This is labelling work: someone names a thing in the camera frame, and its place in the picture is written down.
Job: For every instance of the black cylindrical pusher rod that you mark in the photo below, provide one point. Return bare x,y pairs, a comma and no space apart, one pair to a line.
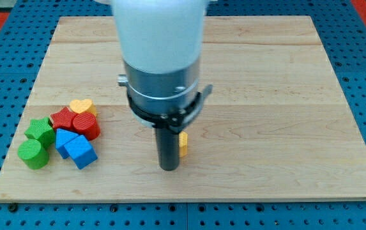
168,149

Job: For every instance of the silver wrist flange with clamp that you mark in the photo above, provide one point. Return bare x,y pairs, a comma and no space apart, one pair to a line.
165,100

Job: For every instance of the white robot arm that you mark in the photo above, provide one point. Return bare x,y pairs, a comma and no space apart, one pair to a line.
161,45

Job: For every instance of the yellow block behind rod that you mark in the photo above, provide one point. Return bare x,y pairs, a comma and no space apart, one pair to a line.
183,144

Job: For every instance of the yellow heart block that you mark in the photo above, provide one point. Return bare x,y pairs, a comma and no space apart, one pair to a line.
85,105

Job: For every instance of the red cylinder block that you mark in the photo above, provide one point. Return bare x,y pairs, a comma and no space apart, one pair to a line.
86,124

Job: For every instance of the blue cube block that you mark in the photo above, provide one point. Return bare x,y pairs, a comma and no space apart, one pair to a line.
81,151

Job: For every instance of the blue triangle block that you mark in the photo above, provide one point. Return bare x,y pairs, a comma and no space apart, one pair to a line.
64,137

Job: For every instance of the red star block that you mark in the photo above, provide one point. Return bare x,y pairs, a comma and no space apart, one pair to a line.
63,119

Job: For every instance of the wooden board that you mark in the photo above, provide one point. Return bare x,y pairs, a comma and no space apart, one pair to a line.
269,123

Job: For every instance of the green star block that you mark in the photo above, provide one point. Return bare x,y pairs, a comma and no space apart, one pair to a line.
42,131

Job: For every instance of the green cylinder block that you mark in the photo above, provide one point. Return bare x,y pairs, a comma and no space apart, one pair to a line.
33,154

